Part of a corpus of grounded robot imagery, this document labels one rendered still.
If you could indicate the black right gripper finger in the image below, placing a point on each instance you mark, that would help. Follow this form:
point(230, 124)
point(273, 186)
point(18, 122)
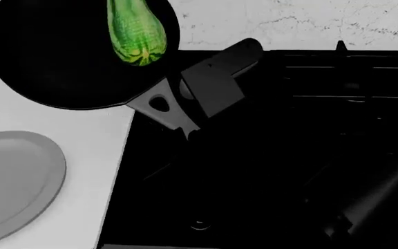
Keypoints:
point(213, 88)

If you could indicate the black frying pan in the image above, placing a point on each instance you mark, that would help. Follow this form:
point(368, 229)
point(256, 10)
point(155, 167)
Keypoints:
point(54, 64)

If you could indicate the black gas stove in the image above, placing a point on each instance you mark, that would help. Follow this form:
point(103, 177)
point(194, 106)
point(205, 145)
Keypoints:
point(240, 181)

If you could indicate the black stove grate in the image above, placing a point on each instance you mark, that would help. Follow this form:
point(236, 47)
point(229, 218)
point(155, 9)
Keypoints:
point(344, 68)

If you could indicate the black stove knob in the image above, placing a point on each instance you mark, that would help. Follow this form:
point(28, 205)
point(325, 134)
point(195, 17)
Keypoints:
point(200, 225)

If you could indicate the grey oval plate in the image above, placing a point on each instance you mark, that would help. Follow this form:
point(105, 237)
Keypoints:
point(12, 179)

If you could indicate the green striped squash vegetable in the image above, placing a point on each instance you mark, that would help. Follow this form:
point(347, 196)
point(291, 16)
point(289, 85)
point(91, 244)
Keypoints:
point(137, 33)

